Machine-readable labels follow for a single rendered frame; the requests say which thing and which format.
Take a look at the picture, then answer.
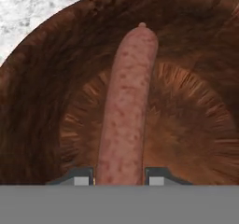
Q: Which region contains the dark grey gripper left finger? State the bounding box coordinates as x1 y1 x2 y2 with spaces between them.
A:
46 166 95 187

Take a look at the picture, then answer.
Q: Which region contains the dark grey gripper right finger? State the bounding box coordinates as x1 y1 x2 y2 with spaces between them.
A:
144 166 194 187

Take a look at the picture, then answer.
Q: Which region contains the pink speckled sausage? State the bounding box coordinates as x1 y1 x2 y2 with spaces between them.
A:
94 21 160 187

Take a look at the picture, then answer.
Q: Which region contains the brown wooden bowl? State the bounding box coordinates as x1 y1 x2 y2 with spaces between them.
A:
0 0 239 187

